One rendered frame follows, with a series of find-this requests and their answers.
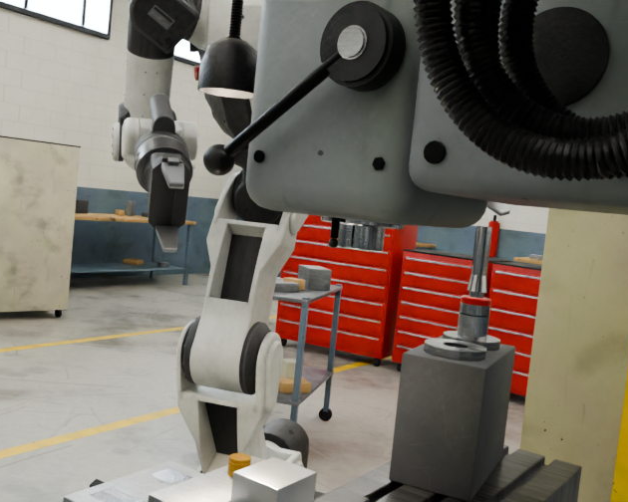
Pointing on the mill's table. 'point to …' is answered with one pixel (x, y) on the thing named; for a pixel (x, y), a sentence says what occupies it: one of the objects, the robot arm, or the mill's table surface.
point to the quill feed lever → (333, 37)
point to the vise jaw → (200, 488)
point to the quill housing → (340, 129)
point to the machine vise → (172, 474)
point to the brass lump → (237, 462)
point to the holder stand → (452, 413)
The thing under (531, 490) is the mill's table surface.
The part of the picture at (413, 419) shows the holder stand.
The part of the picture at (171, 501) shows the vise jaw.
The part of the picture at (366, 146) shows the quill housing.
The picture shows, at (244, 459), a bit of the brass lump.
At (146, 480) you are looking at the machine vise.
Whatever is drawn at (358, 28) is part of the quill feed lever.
